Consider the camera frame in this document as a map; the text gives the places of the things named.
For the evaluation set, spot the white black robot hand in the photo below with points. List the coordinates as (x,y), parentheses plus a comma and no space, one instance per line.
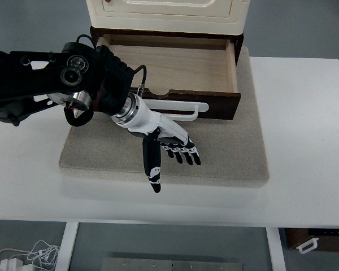
(137,118)

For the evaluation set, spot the white table frame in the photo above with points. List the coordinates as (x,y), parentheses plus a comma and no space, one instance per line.
(70,233)

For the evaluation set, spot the spare white handle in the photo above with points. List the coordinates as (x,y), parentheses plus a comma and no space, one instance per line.
(308,246)

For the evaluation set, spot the cream cabinet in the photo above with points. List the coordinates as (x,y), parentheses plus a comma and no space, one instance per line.
(204,17)

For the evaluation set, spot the beige foam pad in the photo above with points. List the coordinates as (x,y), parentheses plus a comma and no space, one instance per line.
(232,152)

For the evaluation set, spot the grey metal plate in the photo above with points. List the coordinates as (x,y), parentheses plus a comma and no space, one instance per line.
(115,263)

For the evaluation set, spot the white power adapter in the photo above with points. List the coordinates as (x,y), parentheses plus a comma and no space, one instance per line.
(11,265)

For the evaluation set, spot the spare wooden drawer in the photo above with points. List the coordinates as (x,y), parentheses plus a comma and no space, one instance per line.
(307,239)

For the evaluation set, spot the dark wooden drawer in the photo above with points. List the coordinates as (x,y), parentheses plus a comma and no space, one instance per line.
(184,68)

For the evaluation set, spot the white drawer handle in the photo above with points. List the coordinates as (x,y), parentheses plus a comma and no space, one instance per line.
(178,110)

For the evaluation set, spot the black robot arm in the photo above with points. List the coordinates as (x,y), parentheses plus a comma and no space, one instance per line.
(84,79)

